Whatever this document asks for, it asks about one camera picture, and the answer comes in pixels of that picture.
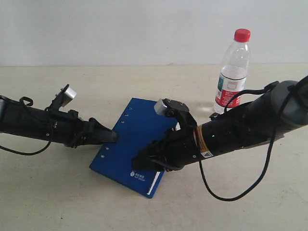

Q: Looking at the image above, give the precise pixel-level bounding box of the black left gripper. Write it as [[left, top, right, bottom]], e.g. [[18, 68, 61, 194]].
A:
[[51, 110, 118, 148]]

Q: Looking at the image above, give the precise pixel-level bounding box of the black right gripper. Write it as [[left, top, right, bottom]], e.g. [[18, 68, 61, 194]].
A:
[[131, 122, 200, 171]]

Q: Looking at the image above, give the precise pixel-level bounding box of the blue ring-bound notebook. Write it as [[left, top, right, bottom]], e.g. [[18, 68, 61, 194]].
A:
[[90, 98, 177, 198]]

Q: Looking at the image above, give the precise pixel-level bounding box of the clear plastic water bottle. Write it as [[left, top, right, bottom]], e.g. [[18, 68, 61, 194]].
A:
[[214, 28, 251, 114]]

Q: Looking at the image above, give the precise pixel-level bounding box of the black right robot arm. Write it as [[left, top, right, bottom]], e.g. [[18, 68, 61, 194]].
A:
[[131, 78, 308, 171]]

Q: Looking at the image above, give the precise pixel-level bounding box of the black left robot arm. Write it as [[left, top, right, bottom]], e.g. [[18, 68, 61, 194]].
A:
[[0, 96, 117, 148]]

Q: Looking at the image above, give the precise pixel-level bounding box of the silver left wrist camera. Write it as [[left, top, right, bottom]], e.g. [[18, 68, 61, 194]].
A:
[[50, 84, 77, 111]]

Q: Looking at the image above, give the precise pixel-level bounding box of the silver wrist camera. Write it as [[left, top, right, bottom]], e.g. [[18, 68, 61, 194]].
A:
[[50, 84, 77, 111], [154, 98, 198, 132]]

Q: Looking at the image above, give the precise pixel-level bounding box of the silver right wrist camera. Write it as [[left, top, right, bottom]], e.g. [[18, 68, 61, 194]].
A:
[[154, 98, 198, 132]]

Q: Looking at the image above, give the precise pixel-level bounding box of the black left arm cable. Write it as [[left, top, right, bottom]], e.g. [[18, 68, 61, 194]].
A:
[[0, 96, 52, 156]]

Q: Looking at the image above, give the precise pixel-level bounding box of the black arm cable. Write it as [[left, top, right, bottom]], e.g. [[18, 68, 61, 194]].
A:
[[0, 96, 52, 156], [198, 81, 308, 201]]

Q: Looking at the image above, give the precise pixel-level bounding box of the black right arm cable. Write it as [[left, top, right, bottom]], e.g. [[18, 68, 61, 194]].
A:
[[198, 81, 308, 201]]

